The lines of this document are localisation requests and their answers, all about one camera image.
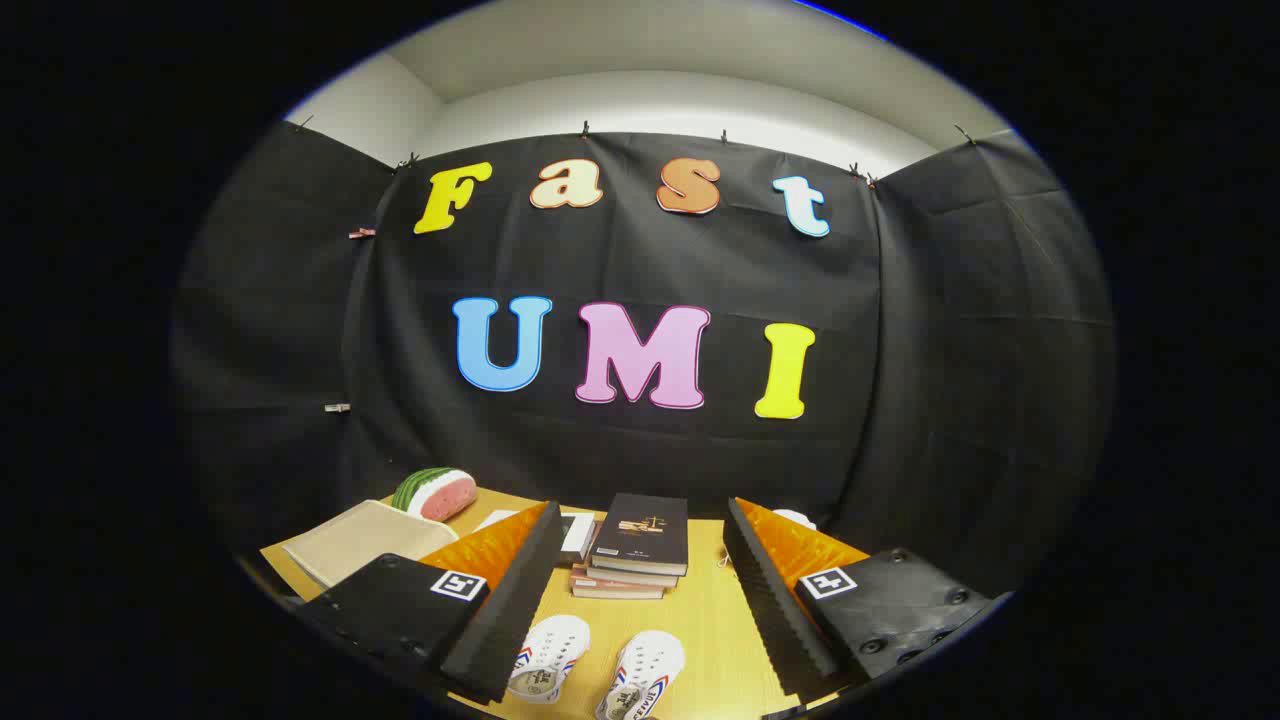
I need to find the beige fabric storage box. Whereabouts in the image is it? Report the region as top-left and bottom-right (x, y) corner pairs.
(283, 500), (459, 589)

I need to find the watermelon slice plush toy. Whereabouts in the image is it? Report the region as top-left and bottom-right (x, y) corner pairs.
(391, 467), (478, 523)

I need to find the dark book with white pages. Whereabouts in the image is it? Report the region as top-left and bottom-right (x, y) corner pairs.
(585, 562), (681, 589)

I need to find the black backdrop cloth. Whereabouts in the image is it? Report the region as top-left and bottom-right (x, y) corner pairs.
(170, 120), (1116, 601)

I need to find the black hardcover book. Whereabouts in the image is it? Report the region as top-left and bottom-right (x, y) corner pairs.
(590, 493), (690, 577)

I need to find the reddish brown book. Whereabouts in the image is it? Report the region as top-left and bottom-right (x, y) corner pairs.
(570, 565), (667, 601)

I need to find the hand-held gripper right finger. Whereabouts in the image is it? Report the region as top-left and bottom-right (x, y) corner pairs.
(722, 497), (1006, 704)

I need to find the white canvas shoe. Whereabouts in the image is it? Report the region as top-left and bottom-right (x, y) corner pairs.
(507, 614), (592, 704)
(596, 630), (687, 720)

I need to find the white portrait cover book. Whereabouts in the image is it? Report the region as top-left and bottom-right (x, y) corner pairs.
(472, 509), (598, 563)

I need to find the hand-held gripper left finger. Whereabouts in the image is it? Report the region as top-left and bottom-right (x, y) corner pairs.
(296, 500), (566, 705)

